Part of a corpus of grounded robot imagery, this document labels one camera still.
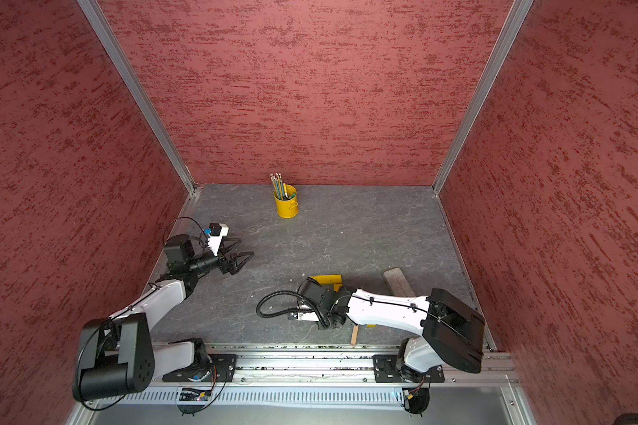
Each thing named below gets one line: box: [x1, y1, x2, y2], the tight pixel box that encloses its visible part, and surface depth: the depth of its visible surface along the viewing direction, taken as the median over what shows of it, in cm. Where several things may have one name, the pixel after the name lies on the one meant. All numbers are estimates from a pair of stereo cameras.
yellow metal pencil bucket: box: [272, 184, 299, 219], surface depth 108 cm
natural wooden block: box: [350, 324, 360, 345], surface depth 81 cm
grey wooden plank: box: [382, 266, 417, 298], surface depth 91 cm
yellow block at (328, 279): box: [308, 274, 343, 285], surface depth 94 cm
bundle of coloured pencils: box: [269, 171, 289, 201], surface depth 105 cm
